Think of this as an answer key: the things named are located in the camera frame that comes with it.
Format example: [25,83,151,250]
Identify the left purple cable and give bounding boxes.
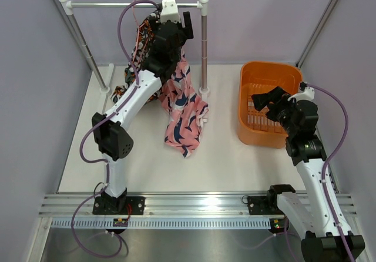
[71,0,163,258]

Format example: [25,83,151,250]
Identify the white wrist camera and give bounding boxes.
[288,82,315,102]
[160,0,181,23]

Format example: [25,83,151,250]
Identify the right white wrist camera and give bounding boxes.
[288,82,315,102]

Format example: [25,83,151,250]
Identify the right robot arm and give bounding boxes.
[251,83,365,261]

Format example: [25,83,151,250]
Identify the aluminium mounting rail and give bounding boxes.
[38,192,358,218]

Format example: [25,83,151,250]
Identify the white slotted cable duct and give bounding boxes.
[51,217,271,230]

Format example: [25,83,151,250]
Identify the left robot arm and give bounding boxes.
[92,12,194,215]

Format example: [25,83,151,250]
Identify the orange black camouflage shorts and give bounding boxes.
[110,11,160,103]

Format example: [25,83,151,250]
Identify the orange plastic basket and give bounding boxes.
[237,61,303,149]

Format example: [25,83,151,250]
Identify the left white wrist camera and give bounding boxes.
[160,0,181,23]

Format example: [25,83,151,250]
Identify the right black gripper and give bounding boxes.
[252,86,298,137]

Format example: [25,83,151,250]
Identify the pink shark print shorts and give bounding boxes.
[159,51,209,158]

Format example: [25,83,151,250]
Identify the metal clothes rack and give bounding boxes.
[58,0,211,124]

